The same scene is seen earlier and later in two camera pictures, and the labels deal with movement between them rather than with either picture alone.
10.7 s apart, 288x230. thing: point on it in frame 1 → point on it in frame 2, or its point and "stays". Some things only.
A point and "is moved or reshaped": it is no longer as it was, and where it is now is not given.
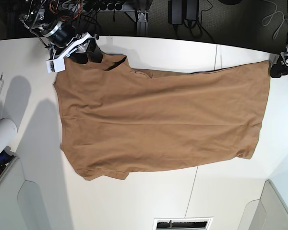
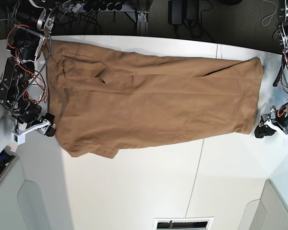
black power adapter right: [192, 9] stays
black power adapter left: [175, 12] stays
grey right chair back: [269, 212] stays
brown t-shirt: [115, 119] is moved or reshaped
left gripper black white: [64, 41] → [28, 119]
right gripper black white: [277, 70] → [283, 120]
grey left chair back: [17, 203] stays
